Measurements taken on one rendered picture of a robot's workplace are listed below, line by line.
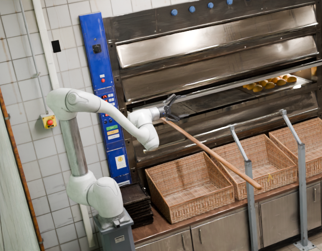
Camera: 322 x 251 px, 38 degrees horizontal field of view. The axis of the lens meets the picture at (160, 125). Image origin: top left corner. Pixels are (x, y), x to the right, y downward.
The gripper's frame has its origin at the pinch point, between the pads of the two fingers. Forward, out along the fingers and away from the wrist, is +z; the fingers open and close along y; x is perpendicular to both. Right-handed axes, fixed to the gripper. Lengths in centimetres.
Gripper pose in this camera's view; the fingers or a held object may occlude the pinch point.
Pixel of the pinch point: (185, 105)
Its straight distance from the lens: 318.6
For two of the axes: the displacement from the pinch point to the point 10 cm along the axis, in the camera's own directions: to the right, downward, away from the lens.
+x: 3.6, 2.9, -8.9
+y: 1.4, 9.2, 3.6
